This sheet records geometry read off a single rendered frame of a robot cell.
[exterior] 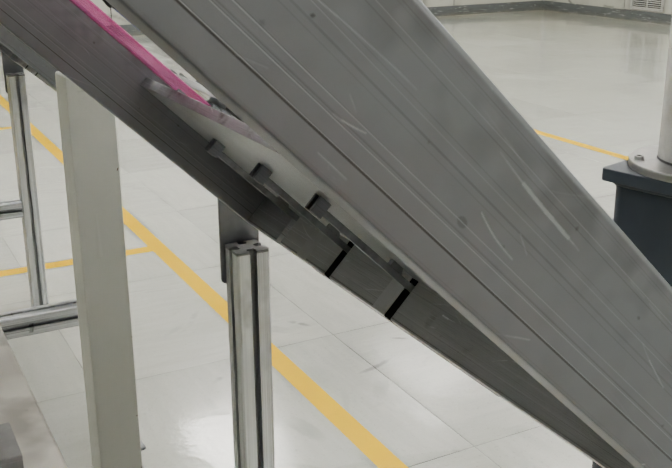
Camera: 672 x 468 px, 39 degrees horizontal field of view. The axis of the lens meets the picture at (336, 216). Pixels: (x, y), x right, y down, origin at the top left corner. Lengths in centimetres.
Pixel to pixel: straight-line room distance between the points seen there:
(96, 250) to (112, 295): 7
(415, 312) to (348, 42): 52
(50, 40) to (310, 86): 69
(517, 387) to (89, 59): 52
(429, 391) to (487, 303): 181
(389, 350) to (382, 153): 204
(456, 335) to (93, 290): 68
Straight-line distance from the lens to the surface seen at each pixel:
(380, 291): 83
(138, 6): 26
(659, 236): 123
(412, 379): 220
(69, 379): 228
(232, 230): 112
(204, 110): 82
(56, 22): 95
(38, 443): 79
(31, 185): 252
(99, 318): 133
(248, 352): 113
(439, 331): 75
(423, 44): 30
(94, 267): 130
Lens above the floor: 101
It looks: 18 degrees down
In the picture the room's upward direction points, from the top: straight up
